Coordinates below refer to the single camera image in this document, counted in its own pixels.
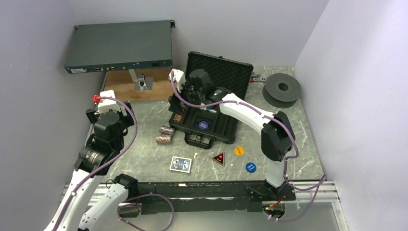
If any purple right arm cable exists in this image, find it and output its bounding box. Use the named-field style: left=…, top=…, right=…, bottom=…
left=169, top=70, right=328, bottom=223

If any orange round button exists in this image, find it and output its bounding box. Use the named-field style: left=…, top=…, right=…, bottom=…
left=234, top=146, right=245, bottom=156

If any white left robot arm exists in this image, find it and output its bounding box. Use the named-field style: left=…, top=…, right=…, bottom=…
left=46, top=97, right=139, bottom=231

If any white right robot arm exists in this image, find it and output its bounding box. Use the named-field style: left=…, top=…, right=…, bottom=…
left=168, top=69, right=299, bottom=200

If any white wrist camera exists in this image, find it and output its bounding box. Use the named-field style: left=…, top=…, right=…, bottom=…
left=93, top=90, right=121, bottom=114
left=169, top=68, right=186, bottom=93

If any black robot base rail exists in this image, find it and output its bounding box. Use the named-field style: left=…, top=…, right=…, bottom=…
left=112, top=177, right=296, bottom=215

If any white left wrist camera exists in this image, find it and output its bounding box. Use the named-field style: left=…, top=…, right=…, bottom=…
left=93, top=90, right=121, bottom=114

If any black poker set case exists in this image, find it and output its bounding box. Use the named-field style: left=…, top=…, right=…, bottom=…
left=168, top=51, right=254, bottom=149

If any orange black chip stack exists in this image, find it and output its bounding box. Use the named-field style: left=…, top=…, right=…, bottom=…
left=173, top=114, right=183, bottom=123

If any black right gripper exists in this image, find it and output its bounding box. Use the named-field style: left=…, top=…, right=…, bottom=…
left=168, top=78, right=204, bottom=116

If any blue big blind button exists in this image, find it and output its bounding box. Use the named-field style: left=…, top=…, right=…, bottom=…
left=245, top=162, right=257, bottom=173

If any blue small blind button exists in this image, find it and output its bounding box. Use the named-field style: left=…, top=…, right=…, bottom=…
left=198, top=121, right=209, bottom=130

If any red handled clamp tool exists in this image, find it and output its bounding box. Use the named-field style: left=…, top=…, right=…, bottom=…
left=250, top=74, right=267, bottom=82

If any blue patterned card deck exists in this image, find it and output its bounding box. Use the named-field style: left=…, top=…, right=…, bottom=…
left=169, top=156, right=192, bottom=173

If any orange blue chip stack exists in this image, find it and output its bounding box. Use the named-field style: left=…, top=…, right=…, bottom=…
left=159, top=126, right=175, bottom=136
left=155, top=135, right=172, bottom=145

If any grey filament spool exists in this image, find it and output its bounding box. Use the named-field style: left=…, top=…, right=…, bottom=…
left=262, top=73, right=302, bottom=108

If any blue card deck box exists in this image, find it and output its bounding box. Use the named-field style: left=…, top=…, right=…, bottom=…
left=200, top=107, right=217, bottom=114

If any grey network switch box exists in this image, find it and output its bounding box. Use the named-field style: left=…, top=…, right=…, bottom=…
left=64, top=20, right=176, bottom=74

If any red triangular dealer button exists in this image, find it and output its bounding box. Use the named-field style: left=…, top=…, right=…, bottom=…
left=212, top=153, right=225, bottom=166

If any grey metal stand bracket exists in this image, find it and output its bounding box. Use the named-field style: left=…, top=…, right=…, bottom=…
left=129, top=69, right=153, bottom=91

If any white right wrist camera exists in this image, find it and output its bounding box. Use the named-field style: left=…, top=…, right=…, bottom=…
left=169, top=68, right=186, bottom=93

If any wooden board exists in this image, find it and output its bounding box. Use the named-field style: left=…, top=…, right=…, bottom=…
left=104, top=68, right=173, bottom=101

